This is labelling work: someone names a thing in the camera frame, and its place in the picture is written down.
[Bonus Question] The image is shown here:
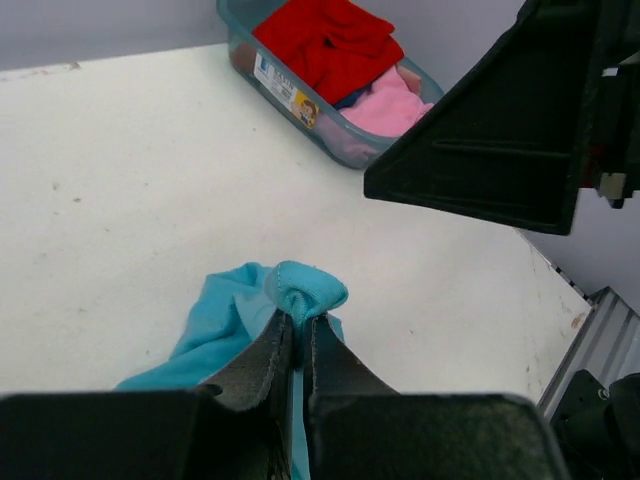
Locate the pink t shirt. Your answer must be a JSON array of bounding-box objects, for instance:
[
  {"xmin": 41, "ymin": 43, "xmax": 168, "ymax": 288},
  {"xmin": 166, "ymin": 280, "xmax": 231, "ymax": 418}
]
[{"xmin": 339, "ymin": 65, "xmax": 434, "ymax": 138}]

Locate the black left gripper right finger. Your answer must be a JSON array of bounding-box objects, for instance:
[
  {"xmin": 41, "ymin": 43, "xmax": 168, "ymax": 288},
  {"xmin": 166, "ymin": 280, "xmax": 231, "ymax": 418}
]
[{"xmin": 305, "ymin": 316, "xmax": 569, "ymax": 480}]

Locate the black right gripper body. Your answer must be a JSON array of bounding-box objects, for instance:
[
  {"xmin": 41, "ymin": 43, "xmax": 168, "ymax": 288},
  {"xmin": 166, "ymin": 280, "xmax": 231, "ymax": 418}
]
[{"xmin": 575, "ymin": 1, "xmax": 639, "ymax": 209}]

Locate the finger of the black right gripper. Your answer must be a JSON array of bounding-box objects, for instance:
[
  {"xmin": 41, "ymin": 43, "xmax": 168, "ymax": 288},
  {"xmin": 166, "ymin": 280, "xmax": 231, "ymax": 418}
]
[{"xmin": 363, "ymin": 1, "xmax": 600, "ymax": 235}]

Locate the teal plastic basket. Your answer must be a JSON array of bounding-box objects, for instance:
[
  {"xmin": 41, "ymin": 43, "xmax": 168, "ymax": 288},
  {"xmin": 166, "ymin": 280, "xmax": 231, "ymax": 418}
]
[{"xmin": 216, "ymin": 1, "xmax": 443, "ymax": 169}]

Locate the aluminium mounting rail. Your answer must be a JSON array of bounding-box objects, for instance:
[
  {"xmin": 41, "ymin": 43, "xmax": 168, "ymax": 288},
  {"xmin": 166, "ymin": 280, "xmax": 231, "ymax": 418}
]
[{"xmin": 538, "ymin": 287, "xmax": 639, "ymax": 420}]

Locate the turquoise t shirt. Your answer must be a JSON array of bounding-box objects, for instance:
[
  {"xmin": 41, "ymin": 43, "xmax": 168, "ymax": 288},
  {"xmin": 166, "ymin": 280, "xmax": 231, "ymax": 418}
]
[{"xmin": 114, "ymin": 259, "xmax": 350, "ymax": 480}]

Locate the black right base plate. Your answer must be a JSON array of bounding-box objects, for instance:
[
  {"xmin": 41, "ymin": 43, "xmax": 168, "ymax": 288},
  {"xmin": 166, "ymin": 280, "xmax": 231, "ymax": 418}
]
[{"xmin": 551, "ymin": 370, "xmax": 639, "ymax": 479}]

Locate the basket product label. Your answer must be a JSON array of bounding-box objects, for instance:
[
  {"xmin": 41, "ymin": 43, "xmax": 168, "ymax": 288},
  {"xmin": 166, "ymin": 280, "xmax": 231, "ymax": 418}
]
[{"xmin": 253, "ymin": 53, "xmax": 320, "ymax": 129}]

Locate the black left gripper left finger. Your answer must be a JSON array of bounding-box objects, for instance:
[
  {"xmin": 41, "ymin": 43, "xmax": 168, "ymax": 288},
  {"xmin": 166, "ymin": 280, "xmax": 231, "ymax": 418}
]
[{"xmin": 1, "ymin": 312, "xmax": 293, "ymax": 479}]

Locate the red t shirt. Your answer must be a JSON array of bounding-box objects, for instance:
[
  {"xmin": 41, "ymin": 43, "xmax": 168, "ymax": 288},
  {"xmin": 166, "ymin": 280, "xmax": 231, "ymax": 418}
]
[{"xmin": 252, "ymin": 0, "xmax": 404, "ymax": 104}]

